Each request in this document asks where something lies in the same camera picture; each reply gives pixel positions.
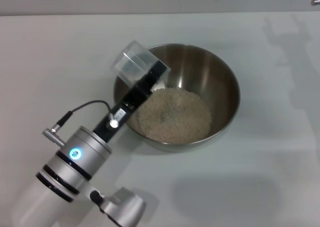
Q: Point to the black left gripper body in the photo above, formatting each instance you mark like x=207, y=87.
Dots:
x=113, y=123

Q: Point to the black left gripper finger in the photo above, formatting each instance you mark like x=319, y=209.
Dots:
x=150, y=83

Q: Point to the clear plastic measuring cup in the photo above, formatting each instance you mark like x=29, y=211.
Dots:
x=130, y=62

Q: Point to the white rice grains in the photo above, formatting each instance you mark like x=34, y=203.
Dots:
x=175, y=117

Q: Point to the stainless steel mixing bowl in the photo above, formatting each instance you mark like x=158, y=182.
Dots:
x=215, y=82

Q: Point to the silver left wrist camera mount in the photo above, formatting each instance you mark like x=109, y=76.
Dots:
x=122, y=207

